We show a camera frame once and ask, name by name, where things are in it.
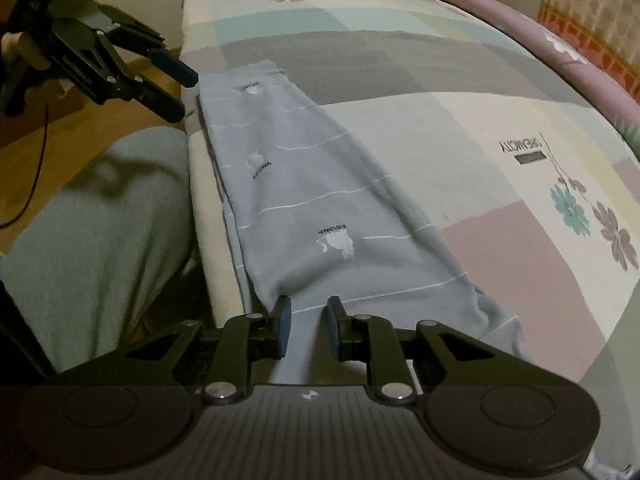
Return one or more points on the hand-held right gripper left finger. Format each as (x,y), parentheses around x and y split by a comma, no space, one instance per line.
(284,327)

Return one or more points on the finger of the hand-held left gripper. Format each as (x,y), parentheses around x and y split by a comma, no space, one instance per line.
(160,105)
(172,67)

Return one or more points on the purple floral quilt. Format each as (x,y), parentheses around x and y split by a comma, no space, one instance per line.
(575,60)

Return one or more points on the patterned beige red curtain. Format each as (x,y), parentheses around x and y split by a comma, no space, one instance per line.
(595,15)

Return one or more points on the person's left hand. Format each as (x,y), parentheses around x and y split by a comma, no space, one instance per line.
(22,47)

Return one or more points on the grey printed pants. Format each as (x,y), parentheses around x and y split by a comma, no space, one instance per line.
(310,200)

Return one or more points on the person's green trouser leg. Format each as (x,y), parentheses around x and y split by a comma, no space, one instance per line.
(100,240)

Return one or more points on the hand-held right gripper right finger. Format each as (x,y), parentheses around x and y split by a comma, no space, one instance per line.
(334,327)

